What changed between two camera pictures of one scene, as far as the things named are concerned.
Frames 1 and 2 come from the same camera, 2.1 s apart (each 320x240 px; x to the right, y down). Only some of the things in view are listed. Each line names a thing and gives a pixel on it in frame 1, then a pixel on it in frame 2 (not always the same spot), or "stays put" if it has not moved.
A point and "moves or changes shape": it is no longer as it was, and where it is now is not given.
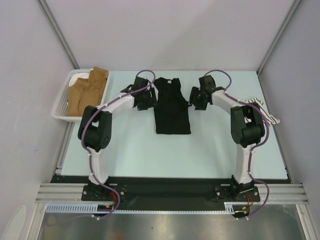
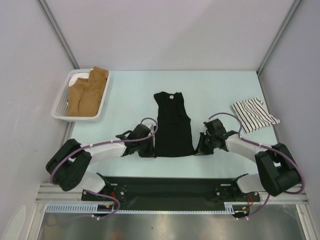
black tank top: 171,108 moves or changes shape
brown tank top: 84,92 stays put
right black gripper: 194,91 -> 202,150
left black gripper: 151,101 -> 150,152
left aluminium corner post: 58,33 stays put
